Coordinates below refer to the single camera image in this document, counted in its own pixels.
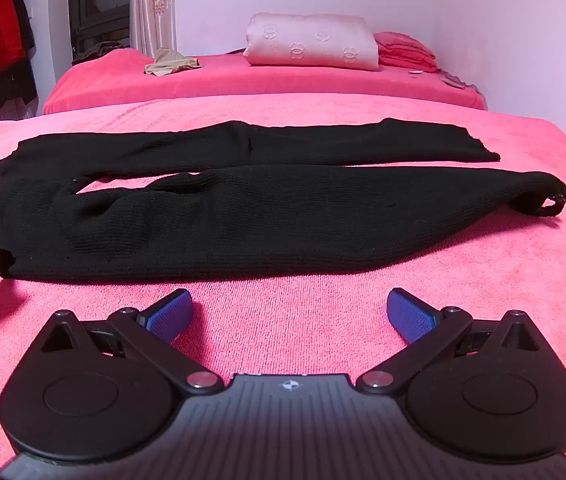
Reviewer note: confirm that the beige cloth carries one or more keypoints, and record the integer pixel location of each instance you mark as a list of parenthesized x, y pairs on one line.
[(170, 65)]

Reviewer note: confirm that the red bed blanket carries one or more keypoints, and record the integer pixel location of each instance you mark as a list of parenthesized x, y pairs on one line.
[(263, 80)]

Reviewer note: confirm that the pink folded quilt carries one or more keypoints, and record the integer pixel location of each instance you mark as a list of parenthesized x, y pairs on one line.
[(313, 42)]

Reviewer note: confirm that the red hanging jacket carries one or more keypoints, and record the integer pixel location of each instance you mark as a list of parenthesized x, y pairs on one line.
[(5, 35)]

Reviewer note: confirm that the dark window frame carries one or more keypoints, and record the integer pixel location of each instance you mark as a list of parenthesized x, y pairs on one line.
[(100, 5)]

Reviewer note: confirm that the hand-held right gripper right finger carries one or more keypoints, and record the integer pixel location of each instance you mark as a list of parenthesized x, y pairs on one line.
[(410, 316)]

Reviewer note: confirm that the folded red blanket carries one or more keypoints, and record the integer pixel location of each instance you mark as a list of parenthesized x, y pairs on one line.
[(405, 52)]

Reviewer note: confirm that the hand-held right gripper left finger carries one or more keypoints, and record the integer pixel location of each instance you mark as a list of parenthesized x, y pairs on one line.
[(169, 316)]

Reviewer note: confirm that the pink patterned curtain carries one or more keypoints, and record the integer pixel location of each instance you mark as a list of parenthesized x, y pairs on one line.
[(153, 5)]

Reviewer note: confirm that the black knit pants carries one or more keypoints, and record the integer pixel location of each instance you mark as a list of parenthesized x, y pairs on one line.
[(263, 220)]

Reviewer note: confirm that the dark crumpled clothing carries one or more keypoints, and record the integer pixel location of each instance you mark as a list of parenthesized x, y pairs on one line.
[(98, 51)]

